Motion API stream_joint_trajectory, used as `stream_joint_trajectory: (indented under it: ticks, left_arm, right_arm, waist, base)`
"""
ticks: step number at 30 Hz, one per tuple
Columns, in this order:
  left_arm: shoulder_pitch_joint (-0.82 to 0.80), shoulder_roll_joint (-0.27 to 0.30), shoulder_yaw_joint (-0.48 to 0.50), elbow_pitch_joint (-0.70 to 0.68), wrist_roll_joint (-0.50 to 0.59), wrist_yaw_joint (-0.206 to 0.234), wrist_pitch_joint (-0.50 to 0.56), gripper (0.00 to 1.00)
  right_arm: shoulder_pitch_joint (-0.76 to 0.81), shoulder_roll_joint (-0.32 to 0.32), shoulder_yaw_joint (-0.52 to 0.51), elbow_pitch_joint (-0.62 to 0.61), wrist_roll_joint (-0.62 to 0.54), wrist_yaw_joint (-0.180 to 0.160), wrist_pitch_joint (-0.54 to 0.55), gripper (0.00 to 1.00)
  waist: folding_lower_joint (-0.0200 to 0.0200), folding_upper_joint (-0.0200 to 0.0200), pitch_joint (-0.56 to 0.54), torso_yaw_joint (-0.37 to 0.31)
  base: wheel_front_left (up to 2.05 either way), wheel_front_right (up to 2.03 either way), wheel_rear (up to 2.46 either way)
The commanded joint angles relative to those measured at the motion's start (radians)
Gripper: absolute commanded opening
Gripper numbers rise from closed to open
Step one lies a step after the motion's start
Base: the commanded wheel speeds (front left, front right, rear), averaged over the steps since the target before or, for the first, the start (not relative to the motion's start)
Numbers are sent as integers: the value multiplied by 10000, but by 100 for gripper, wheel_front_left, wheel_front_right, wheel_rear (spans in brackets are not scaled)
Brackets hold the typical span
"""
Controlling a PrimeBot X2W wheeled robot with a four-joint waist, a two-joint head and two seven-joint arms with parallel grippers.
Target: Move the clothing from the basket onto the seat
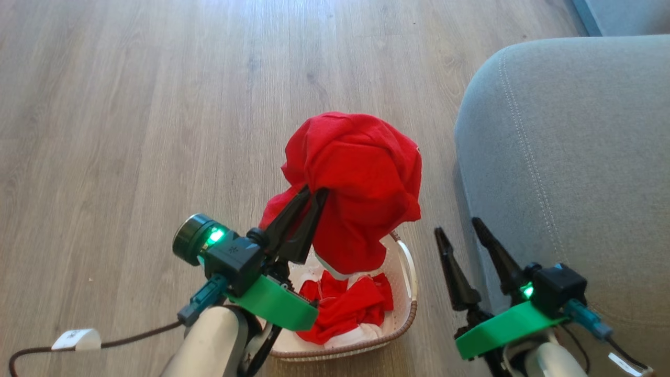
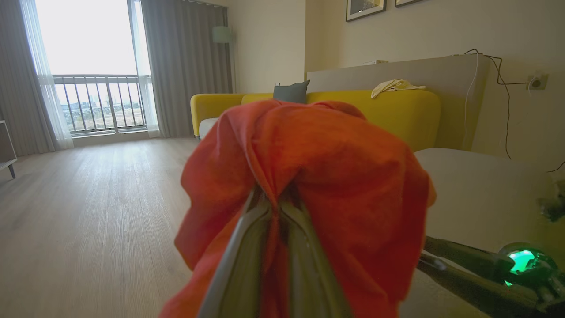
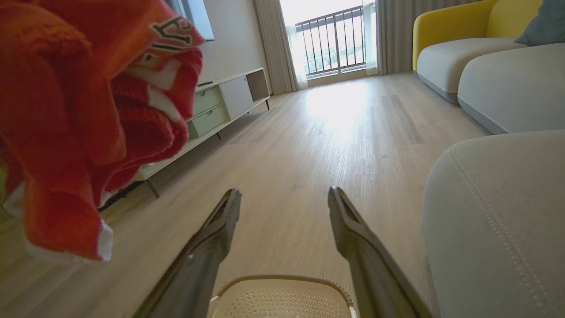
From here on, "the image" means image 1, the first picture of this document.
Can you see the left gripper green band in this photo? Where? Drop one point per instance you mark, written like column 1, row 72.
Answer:
column 277, row 306

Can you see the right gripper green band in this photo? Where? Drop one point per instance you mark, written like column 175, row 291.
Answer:
column 502, row 330

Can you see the plain red garment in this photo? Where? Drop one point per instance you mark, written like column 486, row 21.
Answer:
column 356, row 167

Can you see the orange cloth garment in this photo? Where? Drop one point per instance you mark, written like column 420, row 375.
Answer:
column 345, row 309

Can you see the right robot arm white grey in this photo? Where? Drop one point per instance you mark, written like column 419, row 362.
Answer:
column 552, row 364

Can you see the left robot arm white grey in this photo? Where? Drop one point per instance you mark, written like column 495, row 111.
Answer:
column 209, row 345

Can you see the white laundry basket brown rim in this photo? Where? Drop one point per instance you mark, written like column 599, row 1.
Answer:
column 402, row 309

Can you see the grey sofa seat section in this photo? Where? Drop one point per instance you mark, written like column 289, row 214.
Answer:
column 628, row 15

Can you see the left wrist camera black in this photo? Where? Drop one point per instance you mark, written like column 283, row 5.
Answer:
column 230, row 259

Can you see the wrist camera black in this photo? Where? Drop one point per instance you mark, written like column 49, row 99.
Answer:
column 230, row 259
column 560, row 285

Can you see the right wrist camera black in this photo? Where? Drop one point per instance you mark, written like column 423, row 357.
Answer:
column 560, row 285

